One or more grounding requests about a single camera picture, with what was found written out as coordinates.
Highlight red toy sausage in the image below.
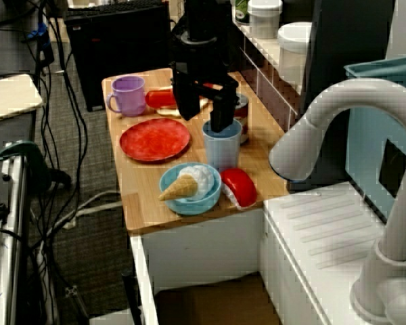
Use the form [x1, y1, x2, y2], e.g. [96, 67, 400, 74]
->
[144, 87, 177, 108]

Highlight dark vertical post panel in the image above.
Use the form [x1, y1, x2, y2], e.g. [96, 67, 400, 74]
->
[299, 0, 397, 190]

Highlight tomato print tin can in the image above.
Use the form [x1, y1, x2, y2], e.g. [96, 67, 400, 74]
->
[232, 93, 250, 145]

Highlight grey toy faucet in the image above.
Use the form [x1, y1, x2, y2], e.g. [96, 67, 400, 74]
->
[269, 77, 406, 322]

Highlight cream side table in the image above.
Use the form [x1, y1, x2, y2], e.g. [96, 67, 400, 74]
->
[0, 72, 44, 125]

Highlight green labelled can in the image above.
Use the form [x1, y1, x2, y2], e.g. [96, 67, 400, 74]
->
[230, 0, 251, 25]

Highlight dark tiled backsplash with shelf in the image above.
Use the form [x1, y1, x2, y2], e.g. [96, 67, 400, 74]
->
[229, 0, 307, 133]

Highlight light blue plastic tumbler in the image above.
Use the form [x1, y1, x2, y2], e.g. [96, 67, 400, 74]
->
[202, 118, 243, 172]

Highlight cream scalloped plate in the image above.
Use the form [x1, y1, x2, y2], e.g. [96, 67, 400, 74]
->
[155, 84, 212, 118]

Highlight light blue bowl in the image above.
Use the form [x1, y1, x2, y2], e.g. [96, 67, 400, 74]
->
[159, 163, 223, 217]

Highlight red round plate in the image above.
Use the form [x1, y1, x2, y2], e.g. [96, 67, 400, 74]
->
[119, 117, 193, 162]

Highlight large white lidded jar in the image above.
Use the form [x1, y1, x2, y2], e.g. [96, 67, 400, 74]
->
[277, 20, 314, 81]

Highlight toy ice cream cone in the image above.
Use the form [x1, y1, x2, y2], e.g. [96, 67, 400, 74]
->
[158, 165, 220, 201]

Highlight purple plastic mug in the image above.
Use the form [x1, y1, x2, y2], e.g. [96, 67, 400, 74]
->
[106, 74, 147, 117]

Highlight grey floor cable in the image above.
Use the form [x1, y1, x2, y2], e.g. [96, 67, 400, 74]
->
[47, 189, 122, 231]

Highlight red and white toy sushi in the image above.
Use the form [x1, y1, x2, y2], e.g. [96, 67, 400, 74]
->
[219, 167, 258, 208]

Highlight thick black hanging cables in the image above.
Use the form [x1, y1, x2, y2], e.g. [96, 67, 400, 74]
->
[33, 0, 89, 244]

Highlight blue cable connector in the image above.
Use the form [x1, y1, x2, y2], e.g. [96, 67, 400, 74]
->
[23, 22, 51, 48]

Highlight white toy sink unit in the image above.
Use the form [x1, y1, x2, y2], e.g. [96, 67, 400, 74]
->
[130, 181, 406, 325]

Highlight aluminium frame rail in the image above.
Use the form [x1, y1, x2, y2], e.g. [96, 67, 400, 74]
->
[0, 142, 31, 325]

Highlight black computer tower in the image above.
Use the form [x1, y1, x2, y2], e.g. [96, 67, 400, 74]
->
[64, 1, 172, 112]

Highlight small white lidded jar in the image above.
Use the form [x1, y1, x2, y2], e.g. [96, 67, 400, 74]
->
[246, 0, 284, 39]

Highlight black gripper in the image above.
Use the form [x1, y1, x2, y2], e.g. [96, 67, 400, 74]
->
[171, 42, 240, 134]

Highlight teal plastic bin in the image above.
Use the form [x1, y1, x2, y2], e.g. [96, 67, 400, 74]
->
[344, 53, 406, 221]

